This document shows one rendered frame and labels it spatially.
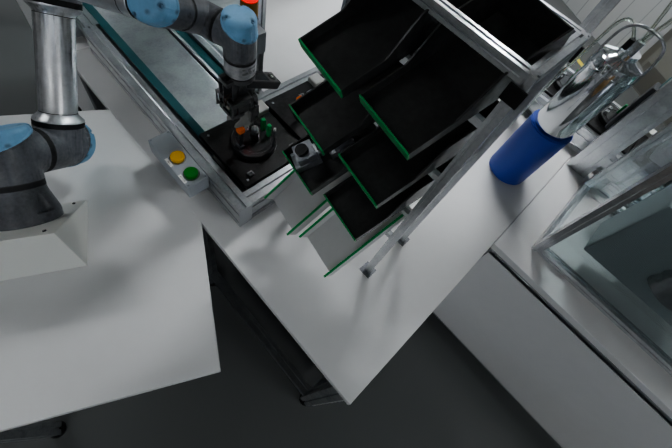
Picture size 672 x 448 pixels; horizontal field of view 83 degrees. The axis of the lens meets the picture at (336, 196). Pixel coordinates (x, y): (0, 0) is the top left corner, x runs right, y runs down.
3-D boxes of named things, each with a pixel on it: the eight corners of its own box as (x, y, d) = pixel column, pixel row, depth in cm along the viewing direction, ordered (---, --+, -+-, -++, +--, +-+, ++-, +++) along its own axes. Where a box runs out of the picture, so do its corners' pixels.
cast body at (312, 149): (299, 173, 91) (291, 163, 84) (292, 158, 92) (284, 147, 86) (331, 159, 90) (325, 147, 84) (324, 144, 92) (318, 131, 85)
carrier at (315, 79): (309, 152, 125) (315, 127, 114) (264, 105, 131) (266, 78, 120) (359, 121, 136) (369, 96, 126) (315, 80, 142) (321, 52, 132)
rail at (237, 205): (239, 227, 116) (239, 210, 107) (91, 52, 138) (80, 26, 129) (254, 217, 119) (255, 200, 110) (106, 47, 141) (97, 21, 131)
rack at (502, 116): (367, 278, 117) (539, 87, 49) (291, 196, 125) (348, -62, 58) (409, 239, 127) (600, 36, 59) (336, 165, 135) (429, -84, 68)
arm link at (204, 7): (162, -22, 75) (209, 3, 74) (194, -9, 86) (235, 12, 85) (152, 18, 78) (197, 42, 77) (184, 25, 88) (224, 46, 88)
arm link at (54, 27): (14, 168, 98) (-8, -76, 80) (65, 157, 112) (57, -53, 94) (53, 179, 96) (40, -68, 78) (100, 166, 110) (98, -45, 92)
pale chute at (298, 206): (296, 235, 105) (287, 235, 101) (273, 198, 109) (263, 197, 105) (371, 170, 97) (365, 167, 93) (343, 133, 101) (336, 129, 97)
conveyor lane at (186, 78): (246, 205, 120) (246, 189, 112) (108, 46, 141) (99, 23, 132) (312, 163, 134) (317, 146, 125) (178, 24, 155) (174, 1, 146)
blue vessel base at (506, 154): (512, 192, 147) (561, 151, 124) (481, 165, 151) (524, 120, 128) (531, 172, 154) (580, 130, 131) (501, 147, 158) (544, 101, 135)
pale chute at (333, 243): (332, 275, 101) (324, 277, 97) (306, 235, 105) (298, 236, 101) (414, 211, 93) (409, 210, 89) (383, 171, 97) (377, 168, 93)
